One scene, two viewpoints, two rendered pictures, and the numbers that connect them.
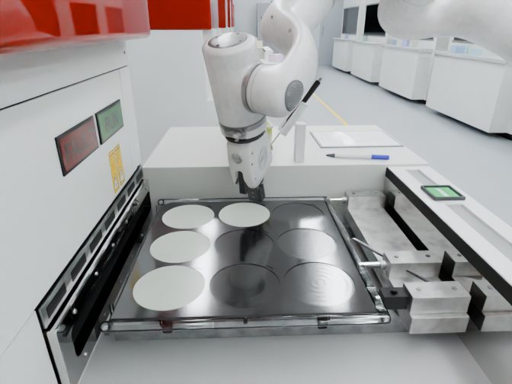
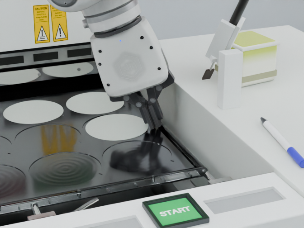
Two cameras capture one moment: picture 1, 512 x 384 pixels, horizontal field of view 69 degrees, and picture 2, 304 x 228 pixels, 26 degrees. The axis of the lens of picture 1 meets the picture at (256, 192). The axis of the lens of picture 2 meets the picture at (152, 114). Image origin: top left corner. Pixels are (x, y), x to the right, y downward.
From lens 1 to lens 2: 100 cm
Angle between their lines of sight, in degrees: 64
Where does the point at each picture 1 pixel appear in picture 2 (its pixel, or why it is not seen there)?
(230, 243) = (47, 131)
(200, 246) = (35, 119)
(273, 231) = (83, 147)
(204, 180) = not seen: hidden behind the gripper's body
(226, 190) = (164, 104)
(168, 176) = not seen: hidden behind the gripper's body
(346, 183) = (238, 167)
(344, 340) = not seen: outside the picture
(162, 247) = (27, 105)
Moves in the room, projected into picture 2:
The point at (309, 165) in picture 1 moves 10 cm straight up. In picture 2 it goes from (212, 115) to (215, 48)
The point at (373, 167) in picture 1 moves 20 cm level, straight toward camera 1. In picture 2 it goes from (261, 161) to (102, 162)
